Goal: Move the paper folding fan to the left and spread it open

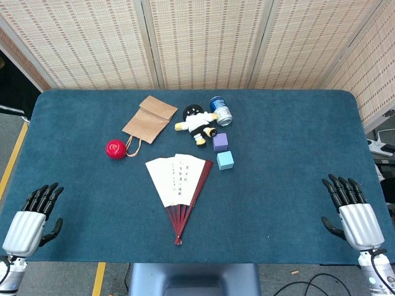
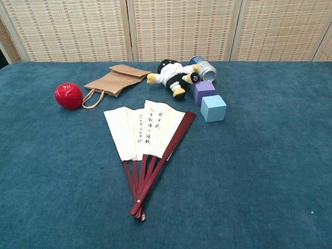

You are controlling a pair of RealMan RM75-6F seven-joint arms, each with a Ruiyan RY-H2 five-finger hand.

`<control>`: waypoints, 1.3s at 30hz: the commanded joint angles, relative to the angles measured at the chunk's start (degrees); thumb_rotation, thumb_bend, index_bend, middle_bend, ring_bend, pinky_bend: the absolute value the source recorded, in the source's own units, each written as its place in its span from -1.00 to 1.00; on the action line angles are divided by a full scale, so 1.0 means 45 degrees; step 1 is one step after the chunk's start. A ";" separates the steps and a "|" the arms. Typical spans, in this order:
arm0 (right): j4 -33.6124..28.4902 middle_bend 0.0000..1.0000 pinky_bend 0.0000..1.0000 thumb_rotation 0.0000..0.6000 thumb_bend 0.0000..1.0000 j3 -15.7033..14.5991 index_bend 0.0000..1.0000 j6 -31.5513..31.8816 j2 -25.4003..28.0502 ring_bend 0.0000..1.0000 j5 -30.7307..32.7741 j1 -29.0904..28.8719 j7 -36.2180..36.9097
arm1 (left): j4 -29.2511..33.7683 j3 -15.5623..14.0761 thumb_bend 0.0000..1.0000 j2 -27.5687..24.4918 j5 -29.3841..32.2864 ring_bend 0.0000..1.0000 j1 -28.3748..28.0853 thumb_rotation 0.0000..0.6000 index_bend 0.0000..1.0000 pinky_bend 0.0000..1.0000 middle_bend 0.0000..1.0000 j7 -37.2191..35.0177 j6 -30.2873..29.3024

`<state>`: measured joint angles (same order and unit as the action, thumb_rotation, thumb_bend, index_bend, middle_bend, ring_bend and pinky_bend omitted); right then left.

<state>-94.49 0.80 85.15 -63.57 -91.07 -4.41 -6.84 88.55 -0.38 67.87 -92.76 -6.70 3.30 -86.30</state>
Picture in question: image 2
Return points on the teal table cloth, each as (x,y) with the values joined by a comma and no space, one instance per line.
(259,168)

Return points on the brown paper bag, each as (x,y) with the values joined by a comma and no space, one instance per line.
(116,80)

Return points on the red apple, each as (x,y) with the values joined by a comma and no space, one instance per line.
(68,96)

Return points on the paper folding fan red ribs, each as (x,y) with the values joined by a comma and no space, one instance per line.
(153,124)

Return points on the light blue foam cube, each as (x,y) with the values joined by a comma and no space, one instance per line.
(213,110)

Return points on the silver blue tin can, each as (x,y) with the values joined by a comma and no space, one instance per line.
(205,68)

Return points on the purple foam cube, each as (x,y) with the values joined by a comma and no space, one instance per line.
(203,91)

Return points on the woven folding screen panel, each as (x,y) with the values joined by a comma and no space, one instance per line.
(282,28)
(7,44)
(184,28)
(70,28)
(326,53)

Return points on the black white penguin plush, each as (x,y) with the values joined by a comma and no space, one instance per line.
(171,75)

